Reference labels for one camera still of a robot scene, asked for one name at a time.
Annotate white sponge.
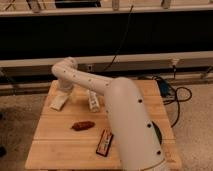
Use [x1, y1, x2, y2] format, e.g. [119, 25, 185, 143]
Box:
[50, 95, 68, 111]

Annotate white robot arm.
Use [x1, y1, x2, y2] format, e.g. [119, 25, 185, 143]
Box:
[52, 57, 170, 171]

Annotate white tube bottle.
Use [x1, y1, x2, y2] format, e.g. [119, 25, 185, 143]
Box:
[88, 91, 100, 113]

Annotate brown sausage-shaped item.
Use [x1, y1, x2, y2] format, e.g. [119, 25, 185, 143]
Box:
[72, 121, 95, 131]

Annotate black red candy bar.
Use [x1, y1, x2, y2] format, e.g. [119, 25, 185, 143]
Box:
[96, 129, 113, 157]

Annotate green plate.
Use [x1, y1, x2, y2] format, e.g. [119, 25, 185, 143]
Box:
[152, 121, 162, 144]

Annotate white wall outlet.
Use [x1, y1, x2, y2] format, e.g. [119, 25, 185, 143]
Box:
[88, 65, 93, 72]

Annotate black floor cables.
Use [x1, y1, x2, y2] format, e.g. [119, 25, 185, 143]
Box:
[138, 64, 193, 128]

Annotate black hanging cable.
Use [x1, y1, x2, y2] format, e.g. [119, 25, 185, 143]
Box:
[101, 4, 135, 73]

